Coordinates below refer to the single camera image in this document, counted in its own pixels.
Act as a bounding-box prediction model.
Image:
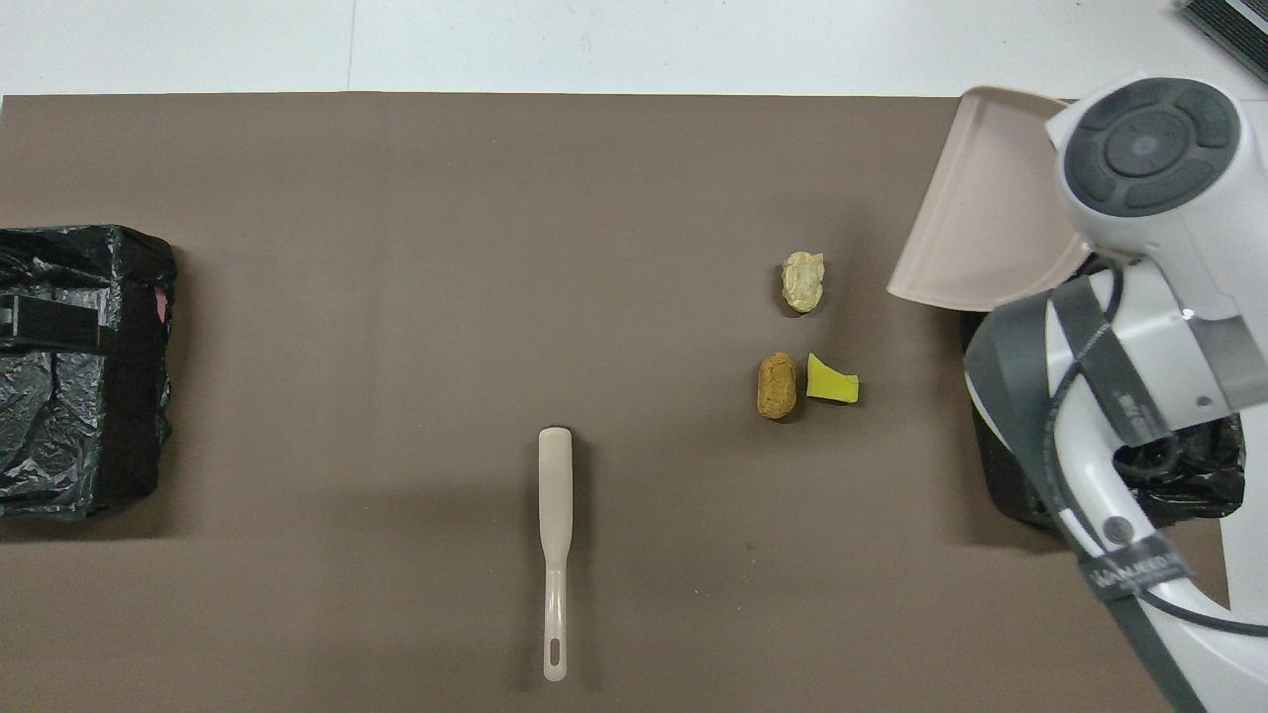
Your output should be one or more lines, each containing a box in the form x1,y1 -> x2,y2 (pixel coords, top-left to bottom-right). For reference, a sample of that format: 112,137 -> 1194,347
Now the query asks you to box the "beige hand brush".
538,427 -> 575,683

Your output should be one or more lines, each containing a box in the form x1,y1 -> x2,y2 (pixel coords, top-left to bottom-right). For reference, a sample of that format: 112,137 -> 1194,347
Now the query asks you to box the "brown table mat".
0,92 -> 1241,713

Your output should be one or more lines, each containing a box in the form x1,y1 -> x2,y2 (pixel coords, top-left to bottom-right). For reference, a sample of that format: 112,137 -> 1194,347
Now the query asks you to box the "beige plastic dustpan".
886,85 -> 1091,314

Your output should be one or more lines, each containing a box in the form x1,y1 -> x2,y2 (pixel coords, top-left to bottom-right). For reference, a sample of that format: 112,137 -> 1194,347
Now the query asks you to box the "small torn croissant piece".
781,251 -> 826,315

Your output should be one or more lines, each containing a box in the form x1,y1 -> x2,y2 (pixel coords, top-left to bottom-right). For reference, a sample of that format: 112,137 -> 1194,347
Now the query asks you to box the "yellow sponge wedge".
806,353 -> 860,405

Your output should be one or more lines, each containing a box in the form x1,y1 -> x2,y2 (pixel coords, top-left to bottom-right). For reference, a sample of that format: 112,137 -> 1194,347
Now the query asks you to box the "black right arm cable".
1040,262 -> 1268,637

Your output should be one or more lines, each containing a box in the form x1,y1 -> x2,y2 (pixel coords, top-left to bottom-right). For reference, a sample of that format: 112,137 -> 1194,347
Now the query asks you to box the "dark ribbed device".
1177,0 -> 1268,86

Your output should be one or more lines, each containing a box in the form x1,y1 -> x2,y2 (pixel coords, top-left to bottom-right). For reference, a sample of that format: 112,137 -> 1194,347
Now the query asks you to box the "brown oval toy bread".
757,353 -> 798,420

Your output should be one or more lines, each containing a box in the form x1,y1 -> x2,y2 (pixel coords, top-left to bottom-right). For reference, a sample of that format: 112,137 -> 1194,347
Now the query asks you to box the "black bagged bin pink mark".
0,225 -> 178,523

